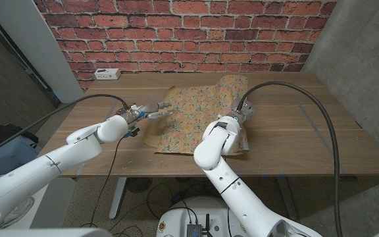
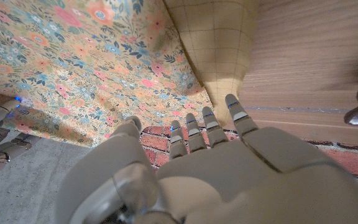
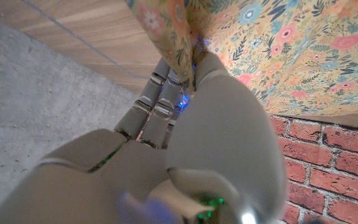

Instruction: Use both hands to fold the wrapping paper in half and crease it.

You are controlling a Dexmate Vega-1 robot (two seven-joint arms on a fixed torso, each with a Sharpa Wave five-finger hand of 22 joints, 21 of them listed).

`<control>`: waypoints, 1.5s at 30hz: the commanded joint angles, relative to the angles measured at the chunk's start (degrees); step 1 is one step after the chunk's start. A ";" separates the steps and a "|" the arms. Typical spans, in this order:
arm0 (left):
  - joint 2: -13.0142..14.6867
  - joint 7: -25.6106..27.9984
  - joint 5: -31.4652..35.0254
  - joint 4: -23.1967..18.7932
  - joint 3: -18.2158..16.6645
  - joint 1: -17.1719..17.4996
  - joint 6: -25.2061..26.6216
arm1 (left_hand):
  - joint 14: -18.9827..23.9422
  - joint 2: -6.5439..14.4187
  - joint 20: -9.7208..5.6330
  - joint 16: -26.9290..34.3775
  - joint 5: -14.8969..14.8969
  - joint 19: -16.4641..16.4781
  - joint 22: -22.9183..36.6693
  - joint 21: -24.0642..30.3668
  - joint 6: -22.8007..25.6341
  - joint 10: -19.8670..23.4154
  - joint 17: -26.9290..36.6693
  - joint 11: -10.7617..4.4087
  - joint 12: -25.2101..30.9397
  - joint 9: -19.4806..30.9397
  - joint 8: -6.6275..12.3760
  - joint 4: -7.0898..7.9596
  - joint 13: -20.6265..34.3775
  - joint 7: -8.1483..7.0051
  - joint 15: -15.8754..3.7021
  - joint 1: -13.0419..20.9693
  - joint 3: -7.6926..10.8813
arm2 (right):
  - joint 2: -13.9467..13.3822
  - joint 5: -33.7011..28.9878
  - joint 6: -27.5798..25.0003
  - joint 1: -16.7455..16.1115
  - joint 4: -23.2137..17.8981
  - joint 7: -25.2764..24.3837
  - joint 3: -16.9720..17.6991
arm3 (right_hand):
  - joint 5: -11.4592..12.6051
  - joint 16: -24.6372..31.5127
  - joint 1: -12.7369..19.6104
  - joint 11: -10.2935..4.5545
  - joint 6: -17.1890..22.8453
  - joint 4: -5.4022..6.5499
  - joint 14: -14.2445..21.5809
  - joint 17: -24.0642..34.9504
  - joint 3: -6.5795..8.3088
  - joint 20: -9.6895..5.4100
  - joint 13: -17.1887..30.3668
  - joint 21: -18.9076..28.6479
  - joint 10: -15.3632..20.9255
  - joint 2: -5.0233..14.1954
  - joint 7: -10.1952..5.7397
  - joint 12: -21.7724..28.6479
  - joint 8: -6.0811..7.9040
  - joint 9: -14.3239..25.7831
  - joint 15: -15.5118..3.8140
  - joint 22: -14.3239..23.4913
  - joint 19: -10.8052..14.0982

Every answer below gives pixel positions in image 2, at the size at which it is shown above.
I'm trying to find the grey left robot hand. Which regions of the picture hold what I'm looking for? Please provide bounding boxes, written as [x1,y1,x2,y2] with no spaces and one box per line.
[54,94,358,224]

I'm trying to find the tan floral cloth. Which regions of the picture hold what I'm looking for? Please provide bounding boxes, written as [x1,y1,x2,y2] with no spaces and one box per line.
[0,0,260,149]

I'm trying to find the red brick print backdrop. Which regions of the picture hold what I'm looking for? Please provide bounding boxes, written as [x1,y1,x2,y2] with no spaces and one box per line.
[140,126,358,203]

